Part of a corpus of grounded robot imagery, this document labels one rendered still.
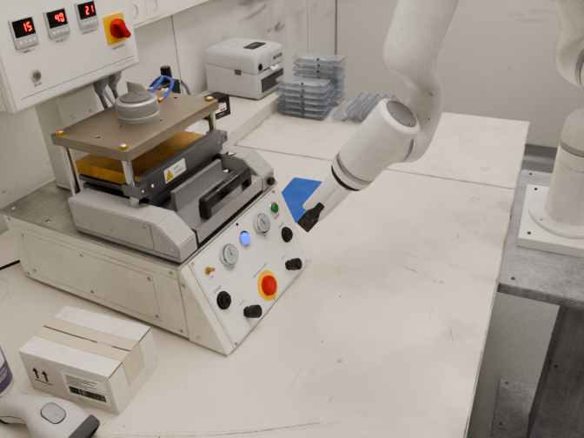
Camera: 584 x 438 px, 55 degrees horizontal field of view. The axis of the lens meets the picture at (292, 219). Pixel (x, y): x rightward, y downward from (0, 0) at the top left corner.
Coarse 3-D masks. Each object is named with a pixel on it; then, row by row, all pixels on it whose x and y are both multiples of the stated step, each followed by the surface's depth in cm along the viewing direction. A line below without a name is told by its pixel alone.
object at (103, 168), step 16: (160, 144) 112; (176, 144) 112; (80, 160) 107; (96, 160) 107; (112, 160) 106; (144, 160) 106; (160, 160) 106; (80, 176) 108; (96, 176) 106; (112, 176) 104
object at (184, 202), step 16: (192, 176) 107; (208, 176) 110; (224, 176) 115; (256, 176) 115; (176, 192) 102; (192, 192) 107; (240, 192) 109; (256, 192) 114; (176, 208) 104; (192, 208) 105; (224, 208) 105; (240, 208) 110; (192, 224) 100; (208, 224) 101
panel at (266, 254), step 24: (216, 240) 104; (240, 240) 109; (264, 240) 115; (192, 264) 98; (216, 264) 103; (240, 264) 108; (264, 264) 114; (216, 288) 102; (240, 288) 107; (216, 312) 101; (240, 312) 106; (264, 312) 111; (240, 336) 105
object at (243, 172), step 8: (240, 168) 109; (248, 168) 110; (232, 176) 106; (240, 176) 107; (248, 176) 110; (224, 184) 104; (232, 184) 105; (240, 184) 108; (248, 184) 111; (208, 192) 102; (216, 192) 102; (224, 192) 104; (200, 200) 100; (208, 200) 100; (216, 200) 102; (200, 208) 100; (208, 208) 100; (200, 216) 102; (208, 216) 101
